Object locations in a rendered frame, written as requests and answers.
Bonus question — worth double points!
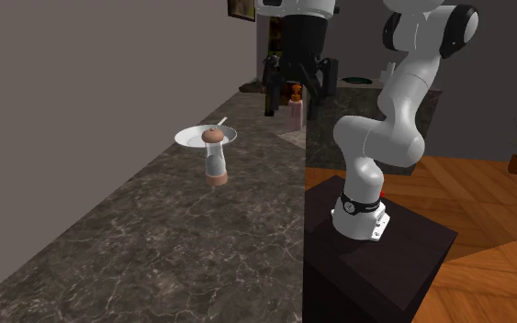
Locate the glass grinder with brown cap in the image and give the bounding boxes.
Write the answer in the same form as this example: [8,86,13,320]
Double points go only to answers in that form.
[200,127,230,187]

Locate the white frying pan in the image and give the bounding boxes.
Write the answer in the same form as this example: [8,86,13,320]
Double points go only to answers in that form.
[174,117,239,150]

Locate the framed wall picture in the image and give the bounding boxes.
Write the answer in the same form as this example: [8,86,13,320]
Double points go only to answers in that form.
[227,0,257,23]

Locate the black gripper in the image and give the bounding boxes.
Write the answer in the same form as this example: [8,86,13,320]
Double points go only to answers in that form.
[261,15,340,121]

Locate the pink soap bottle orange pump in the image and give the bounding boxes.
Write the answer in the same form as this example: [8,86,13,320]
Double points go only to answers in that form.
[287,83,305,132]

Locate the dark robot stand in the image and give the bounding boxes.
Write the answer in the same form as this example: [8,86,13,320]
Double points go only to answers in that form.
[302,173,459,323]

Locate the dark brown flat object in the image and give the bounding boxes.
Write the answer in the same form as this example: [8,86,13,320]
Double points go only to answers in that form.
[238,82,268,95]

